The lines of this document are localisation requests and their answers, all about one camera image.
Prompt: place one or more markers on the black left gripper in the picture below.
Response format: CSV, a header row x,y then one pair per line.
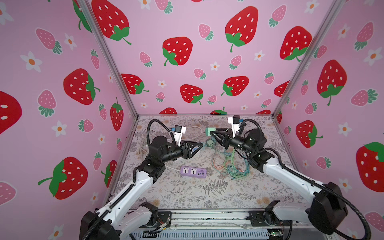
x,y
183,150

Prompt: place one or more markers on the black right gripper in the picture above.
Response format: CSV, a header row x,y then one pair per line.
x,y
227,140

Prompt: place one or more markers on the light green charger plug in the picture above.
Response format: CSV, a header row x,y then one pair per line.
x,y
208,130

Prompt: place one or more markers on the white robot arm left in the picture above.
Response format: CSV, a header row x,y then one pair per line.
x,y
114,221

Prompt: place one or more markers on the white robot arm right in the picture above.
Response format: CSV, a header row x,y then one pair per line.
x,y
326,208

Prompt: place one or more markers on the purple power strip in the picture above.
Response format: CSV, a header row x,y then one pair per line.
x,y
193,172

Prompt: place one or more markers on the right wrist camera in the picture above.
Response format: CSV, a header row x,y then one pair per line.
x,y
235,123

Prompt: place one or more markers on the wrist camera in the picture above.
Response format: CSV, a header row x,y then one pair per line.
x,y
235,123
178,132

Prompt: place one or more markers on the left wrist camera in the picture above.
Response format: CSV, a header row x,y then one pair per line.
x,y
178,132

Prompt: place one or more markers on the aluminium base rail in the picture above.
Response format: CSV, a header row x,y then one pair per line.
x,y
224,224

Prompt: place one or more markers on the aluminium corner post right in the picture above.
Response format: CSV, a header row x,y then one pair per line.
x,y
324,27

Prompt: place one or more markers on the aluminium corner post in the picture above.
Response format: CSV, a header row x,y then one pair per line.
x,y
90,17
324,27

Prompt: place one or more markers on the aluminium corner post left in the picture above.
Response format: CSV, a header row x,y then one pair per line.
x,y
90,17

